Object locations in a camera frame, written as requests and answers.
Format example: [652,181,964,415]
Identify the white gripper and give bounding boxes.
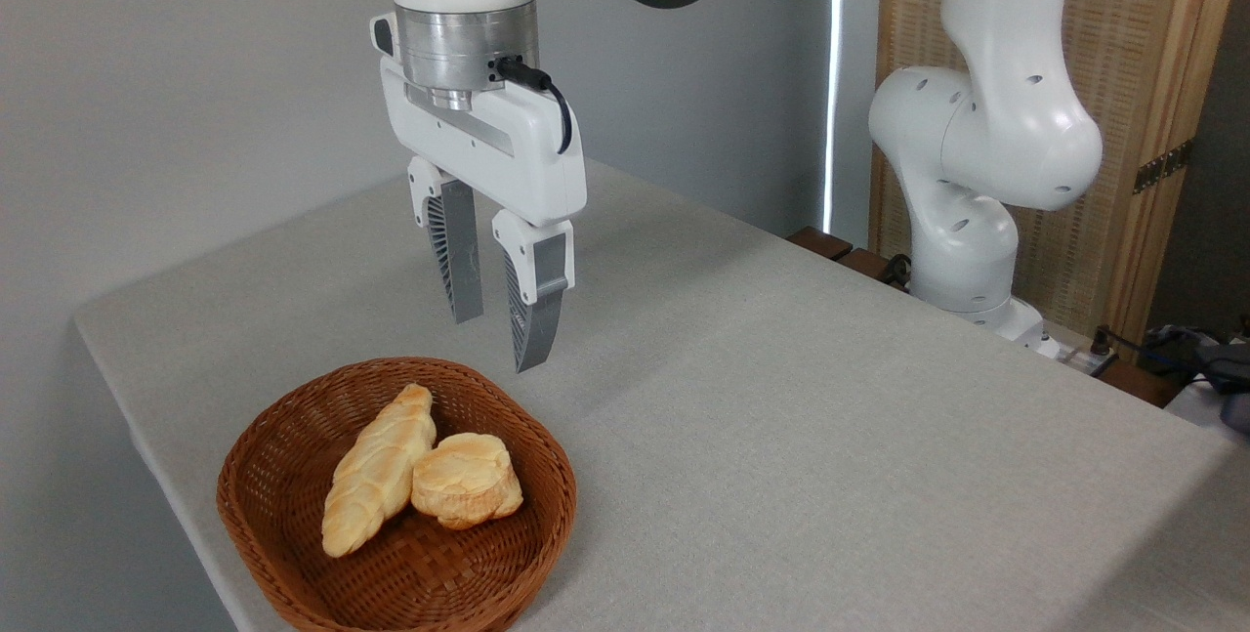
[369,12,588,375]

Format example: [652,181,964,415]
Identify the round bread roll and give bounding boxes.
[410,433,524,531]

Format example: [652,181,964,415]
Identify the long braided bread loaf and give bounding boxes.
[321,383,438,559]

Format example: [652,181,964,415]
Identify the brown wicker basket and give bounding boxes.
[216,357,578,632]

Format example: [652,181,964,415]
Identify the grey tablecloth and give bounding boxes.
[73,158,1250,632]

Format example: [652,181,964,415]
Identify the dark brown wooden block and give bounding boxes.
[787,227,854,263]
[838,248,911,293]

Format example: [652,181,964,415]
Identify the metal screen hinge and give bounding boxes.
[1133,139,1194,195]

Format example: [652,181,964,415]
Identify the wooden rattan folding screen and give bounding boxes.
[869,0,1250,350]

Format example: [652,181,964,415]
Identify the dark grey bag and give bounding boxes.
[1147,323,1250,435]

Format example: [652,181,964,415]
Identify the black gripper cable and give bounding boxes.
[496,56,575,155]

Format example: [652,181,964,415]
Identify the black background cable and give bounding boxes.
[1092,323,1207,381]

